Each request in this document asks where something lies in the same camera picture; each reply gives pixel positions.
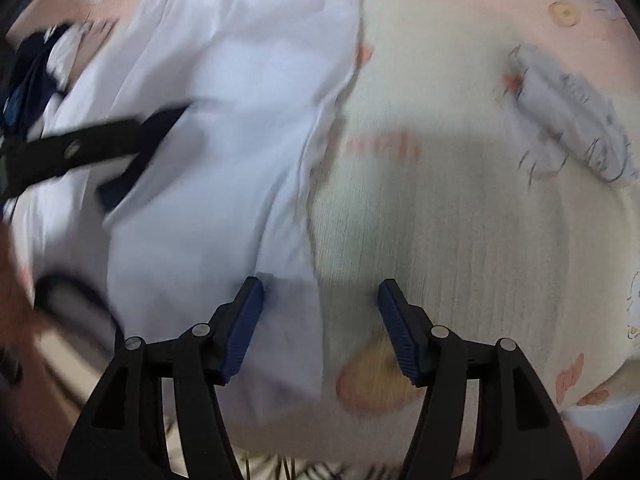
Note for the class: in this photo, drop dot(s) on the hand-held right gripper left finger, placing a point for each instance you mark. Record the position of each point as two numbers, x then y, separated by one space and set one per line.
242 330

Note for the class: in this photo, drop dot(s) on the white garment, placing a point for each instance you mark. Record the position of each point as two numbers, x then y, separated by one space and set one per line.
67 50

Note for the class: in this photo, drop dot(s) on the white shirt with navy collar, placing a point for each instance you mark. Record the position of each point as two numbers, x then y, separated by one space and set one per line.
225 85

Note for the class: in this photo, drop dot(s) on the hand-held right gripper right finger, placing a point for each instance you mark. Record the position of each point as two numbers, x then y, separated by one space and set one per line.
400 332

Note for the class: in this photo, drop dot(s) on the navy shorts with white stripes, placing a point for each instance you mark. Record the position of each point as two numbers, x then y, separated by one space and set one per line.
30 80

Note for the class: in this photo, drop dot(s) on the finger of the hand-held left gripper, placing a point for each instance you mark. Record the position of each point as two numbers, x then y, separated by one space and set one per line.
130 135

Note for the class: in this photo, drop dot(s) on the pink and cream printed blanket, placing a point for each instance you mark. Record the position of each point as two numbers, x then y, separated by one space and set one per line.
450 235

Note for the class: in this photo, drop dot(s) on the folded white printed cloth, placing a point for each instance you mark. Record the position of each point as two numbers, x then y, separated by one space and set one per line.
570 105

